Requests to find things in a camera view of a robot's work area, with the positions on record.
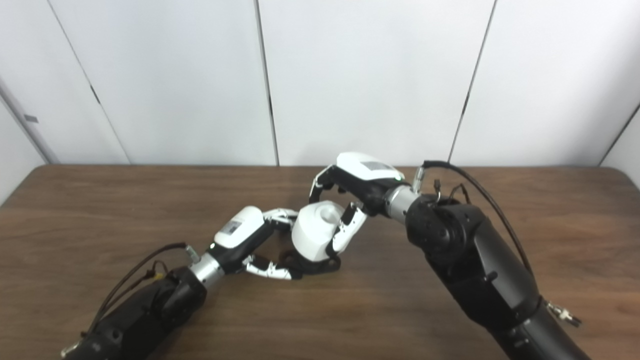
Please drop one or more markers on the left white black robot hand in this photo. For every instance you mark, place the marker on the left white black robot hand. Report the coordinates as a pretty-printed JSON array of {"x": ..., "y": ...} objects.
[{"x": 237, "y": 230}]

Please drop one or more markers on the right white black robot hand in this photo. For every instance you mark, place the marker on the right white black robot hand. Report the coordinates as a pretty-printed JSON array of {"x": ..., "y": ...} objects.
[{"x": 367, "y": 182}]

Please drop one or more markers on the round white piece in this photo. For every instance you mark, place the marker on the round white piece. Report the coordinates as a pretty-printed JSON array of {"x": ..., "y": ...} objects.
[{"x": 312, "y": 232}]

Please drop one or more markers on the black flanged holder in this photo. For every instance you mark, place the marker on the black flanged holder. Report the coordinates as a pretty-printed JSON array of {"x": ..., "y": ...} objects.
[{"x": 312, "y": 268}]

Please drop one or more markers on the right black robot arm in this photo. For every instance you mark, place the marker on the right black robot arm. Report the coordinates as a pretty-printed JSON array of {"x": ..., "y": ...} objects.
[{"x": 475, "y": 265}]

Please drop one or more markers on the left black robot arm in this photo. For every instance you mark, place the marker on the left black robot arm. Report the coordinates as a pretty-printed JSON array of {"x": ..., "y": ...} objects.
[{"x": 145, "y": 315}]

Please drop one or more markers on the small grey wall label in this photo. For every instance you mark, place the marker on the small grey wall label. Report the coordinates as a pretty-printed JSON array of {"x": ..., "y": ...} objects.
[{"x": 31, "y": 119}]

